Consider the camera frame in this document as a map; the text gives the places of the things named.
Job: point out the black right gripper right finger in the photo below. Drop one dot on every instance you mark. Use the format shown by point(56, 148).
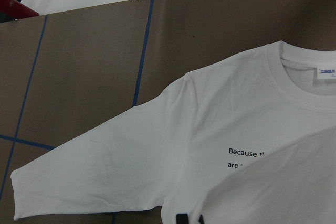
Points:
point(200, 219)

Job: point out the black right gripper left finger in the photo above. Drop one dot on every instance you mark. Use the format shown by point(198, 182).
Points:
point(182, 218)

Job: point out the white long-sleeve printed shirt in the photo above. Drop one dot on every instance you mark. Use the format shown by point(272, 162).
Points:
point(171, 150)

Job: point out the red cylinder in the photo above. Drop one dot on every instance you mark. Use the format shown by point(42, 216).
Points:
point(13, 9)

